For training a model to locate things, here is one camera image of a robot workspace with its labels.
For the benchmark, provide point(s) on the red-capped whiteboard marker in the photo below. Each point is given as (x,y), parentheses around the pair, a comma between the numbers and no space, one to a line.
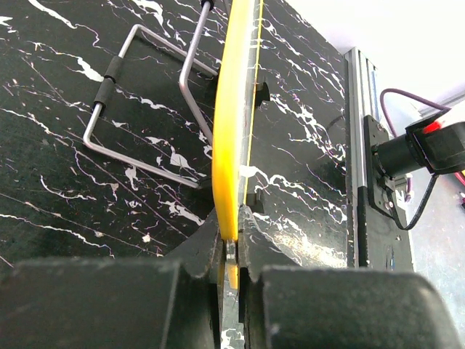
(453,116)

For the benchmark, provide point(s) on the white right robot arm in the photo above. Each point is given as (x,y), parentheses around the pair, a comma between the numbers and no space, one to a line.
(441,152)

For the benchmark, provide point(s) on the yellow-framed whiteboard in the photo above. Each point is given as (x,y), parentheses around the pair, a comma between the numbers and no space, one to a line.
(234,114)

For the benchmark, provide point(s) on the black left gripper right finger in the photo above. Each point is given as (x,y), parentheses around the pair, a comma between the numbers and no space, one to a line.
(259,257)

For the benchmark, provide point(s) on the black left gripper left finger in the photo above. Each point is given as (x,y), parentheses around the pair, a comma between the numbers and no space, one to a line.
(202,254)

